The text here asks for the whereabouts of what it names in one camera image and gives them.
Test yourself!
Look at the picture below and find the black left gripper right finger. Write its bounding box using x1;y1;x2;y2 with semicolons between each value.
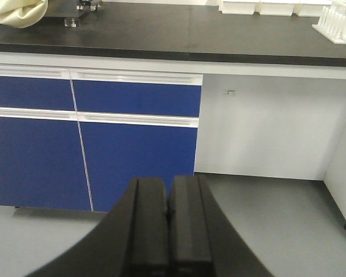
168;175;272;276

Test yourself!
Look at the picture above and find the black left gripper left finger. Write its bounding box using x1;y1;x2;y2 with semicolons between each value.
30;177;169;276

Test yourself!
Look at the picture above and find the white test tube rack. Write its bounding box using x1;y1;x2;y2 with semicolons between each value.
312;1;346;44

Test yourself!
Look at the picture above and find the blue lab cabinet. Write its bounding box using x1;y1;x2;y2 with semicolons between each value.
0;65;203;212

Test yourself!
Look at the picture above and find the left white storage bin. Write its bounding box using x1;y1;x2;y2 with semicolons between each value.
217;0;260;15

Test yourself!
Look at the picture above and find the white storage bin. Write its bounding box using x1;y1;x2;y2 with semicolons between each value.
293;0;332;17
217;0;260;15
257;0;299;16

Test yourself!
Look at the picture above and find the metal stand base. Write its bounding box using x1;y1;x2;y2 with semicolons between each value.
44;0;103;28

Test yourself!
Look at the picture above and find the middle white storage bin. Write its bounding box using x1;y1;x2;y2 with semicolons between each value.
257;0;299;16

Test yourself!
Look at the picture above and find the cream cloth bag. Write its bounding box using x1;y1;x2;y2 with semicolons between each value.
0;0;48;28

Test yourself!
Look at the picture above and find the right white storage bin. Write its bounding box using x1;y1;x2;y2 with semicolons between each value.
293;0;332;17

